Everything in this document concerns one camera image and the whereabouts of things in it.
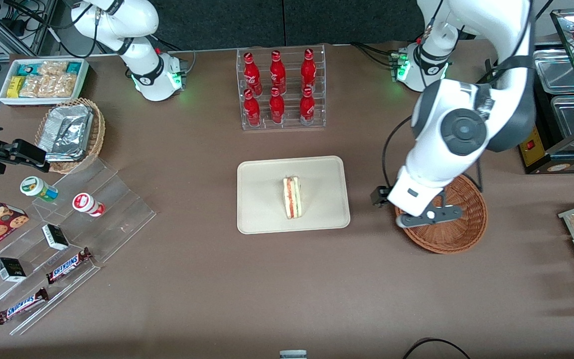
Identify black food warmer machine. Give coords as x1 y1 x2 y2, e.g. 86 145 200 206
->
485 9 574 175

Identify red lid yogurt cup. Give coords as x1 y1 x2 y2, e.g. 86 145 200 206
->
72 192 106 217

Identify triangular sandwich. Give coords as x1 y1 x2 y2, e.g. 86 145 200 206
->
282 176 303 220

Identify aluminium frame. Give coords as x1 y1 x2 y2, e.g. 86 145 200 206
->
0 0 59 59

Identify yellow snack pack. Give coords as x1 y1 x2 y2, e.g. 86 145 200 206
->
6 76 26 99

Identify black right base cables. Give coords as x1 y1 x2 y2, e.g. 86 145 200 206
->
148 34 197 75

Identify clear acrylic stepped stand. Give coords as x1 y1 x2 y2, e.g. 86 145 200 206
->
0 157 157 336

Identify white rectangular snack bin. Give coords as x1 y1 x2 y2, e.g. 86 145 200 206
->
0 58 90 107

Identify black left base cables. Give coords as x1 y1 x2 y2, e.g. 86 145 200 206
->
351 42 400 69

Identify silver foil container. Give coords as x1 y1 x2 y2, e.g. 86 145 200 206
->
37 104 94 163

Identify red cola bottle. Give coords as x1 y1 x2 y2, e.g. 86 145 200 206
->
300 48 317 93
243 52 263 96
270 50 287 94
299 87 316 126
244 89 262 127
269 87 286 125

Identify brown snickers bar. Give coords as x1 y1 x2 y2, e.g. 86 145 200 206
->
46 247 93 285
0 287 49 326

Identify light tan wicker basket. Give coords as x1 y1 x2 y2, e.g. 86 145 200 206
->
34 98 106 174

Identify black floor cable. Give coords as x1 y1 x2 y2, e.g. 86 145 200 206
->
402 338 472 359

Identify black base cables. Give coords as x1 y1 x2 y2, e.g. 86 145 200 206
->
351 42 400 69
148 34 197 75

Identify clear cracker packet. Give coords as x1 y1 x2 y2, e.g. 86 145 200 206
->
19 75 43 98
37 60 69 77
39 75 77 98

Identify clear acrylic bottle rack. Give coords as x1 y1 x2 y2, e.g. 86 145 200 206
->
236 44 327 131

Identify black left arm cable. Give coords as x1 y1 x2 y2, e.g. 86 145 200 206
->
381 116 485 194

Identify brown round wicker basket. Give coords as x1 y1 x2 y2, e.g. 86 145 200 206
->
395 173 488 255

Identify green lid yogurt cup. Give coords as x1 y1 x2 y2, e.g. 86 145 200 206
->
20 176 59 202

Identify small black box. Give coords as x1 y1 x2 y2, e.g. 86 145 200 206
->
42 224 70 251
0 257 27 283

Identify beige plastic tray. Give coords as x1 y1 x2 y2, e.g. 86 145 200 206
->
237 156 351 235

